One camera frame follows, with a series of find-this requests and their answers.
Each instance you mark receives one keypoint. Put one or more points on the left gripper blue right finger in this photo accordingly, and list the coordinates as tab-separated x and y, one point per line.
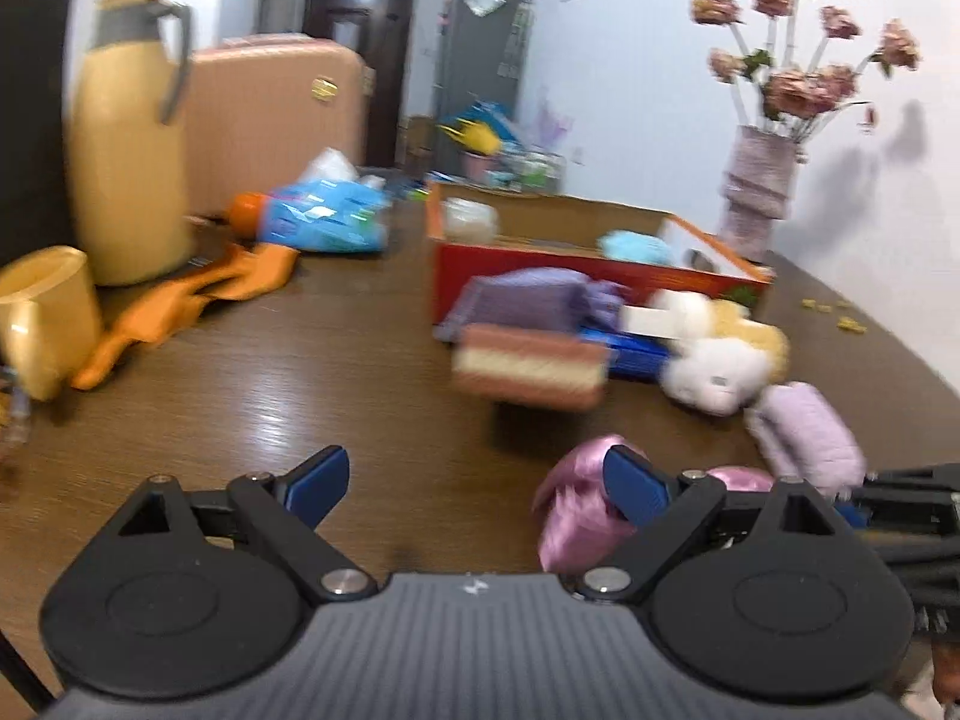
634	487

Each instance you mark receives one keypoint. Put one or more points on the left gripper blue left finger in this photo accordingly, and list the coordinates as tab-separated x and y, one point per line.
312	490

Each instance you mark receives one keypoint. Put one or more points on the purple satin cloth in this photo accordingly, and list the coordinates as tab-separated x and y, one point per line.
579	525

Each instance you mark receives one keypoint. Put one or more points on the lilac fluffy towel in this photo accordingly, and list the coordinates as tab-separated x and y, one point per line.
798	433

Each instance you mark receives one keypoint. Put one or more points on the blue tissue pack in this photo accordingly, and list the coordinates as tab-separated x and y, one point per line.
630	357

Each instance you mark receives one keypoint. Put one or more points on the pink and cream sponge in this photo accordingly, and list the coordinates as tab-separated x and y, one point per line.
536	368

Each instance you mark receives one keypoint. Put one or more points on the white and tan plush toy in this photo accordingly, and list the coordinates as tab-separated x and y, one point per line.
720	358

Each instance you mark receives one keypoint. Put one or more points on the white foam block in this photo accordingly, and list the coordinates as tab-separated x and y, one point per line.
664	323

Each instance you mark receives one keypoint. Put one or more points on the purple knitted cloth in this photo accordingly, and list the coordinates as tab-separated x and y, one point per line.
551	299

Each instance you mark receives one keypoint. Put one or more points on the blue fluffy plush toy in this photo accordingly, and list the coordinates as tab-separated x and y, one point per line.
635	247

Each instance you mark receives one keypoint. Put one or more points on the clear plastic bag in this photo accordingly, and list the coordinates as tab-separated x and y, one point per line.
470	222

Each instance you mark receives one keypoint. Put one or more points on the person's hand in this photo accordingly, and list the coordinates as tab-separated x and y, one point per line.
928	683

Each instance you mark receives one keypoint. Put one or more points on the red cardboard box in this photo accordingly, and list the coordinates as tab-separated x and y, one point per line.
564	232

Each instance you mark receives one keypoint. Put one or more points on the blue wet wipes pack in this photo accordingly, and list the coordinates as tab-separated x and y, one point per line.
332	208

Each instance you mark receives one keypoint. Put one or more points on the orange fruit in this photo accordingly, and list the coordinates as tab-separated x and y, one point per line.
245	214

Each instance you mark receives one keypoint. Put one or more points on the glass cup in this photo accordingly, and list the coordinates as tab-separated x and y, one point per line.
15	414

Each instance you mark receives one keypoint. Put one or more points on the yellow mug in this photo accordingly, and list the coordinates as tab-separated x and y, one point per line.
51	322

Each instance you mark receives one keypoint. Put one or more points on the pink textured vase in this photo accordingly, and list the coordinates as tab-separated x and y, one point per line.
757	185

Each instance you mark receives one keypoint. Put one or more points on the yellow thermos jug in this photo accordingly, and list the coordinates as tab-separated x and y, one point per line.
126	156

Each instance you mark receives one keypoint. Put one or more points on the pink suitcase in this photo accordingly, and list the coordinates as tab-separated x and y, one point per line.
259	109

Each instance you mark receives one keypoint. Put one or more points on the yellow toy clutter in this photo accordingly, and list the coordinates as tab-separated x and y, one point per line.
485	129

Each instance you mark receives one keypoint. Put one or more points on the dried pink flowers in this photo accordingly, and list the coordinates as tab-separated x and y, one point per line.
778	72

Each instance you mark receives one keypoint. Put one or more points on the grey cabinet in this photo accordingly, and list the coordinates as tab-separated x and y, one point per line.
482	50

